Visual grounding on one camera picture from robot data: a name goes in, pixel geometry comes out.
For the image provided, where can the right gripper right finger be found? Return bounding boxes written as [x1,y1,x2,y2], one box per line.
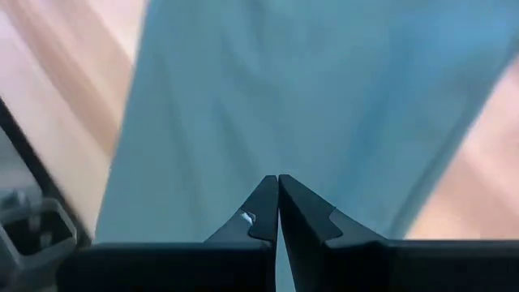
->
[278,174,519,292]

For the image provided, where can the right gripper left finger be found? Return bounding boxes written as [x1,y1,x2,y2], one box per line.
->
[56,174,280,292]

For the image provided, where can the grey metal frame bracket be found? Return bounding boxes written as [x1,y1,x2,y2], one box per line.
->
[0,189,79,292]

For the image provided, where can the black aluminium table frame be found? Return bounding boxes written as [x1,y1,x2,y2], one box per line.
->
[0,95,93,249]

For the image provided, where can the teal green shorts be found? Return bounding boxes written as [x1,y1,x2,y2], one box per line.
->
[93,0,519,292]

